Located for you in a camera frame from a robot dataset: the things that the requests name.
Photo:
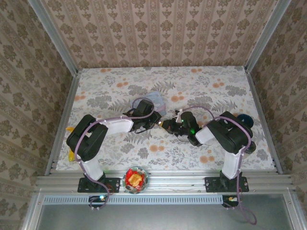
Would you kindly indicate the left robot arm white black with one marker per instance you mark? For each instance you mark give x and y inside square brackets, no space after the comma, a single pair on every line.
[86,139]

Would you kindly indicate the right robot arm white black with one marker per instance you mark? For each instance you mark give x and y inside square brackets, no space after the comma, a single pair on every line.
[230,134]

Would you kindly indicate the floral patterned tablecloth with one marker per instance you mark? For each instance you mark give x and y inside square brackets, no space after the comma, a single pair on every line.
[168,153]

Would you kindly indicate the red candy wrapper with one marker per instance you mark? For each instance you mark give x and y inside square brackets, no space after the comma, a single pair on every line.
[129,173]

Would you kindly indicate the yellow candy wrapper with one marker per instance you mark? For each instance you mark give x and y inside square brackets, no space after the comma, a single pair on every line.
[135,179]

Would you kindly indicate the dark blue cup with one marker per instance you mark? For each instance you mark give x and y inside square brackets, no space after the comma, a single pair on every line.
[247,119]

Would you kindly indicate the patterned bowl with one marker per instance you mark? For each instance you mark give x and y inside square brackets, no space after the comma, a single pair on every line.
[126,189]

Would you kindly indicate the yellow banana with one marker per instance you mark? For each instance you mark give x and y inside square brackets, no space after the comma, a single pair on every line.
[72,155]

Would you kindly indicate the small black controller board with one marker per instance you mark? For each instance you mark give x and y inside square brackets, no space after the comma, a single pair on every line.
[98,199]
[230,200]

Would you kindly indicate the aluminium mounting rail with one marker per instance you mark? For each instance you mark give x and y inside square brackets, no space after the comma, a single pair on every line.
[172,182]

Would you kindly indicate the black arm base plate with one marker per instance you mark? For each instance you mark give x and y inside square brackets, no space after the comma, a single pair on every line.
[112,185]
[213,185]

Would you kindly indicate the aluminium side rail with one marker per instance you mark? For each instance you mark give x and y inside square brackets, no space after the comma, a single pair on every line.
[256,95]
[62,119]

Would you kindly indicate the aluminium frame post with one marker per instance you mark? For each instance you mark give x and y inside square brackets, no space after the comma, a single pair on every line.
[55,40]
[266,33]

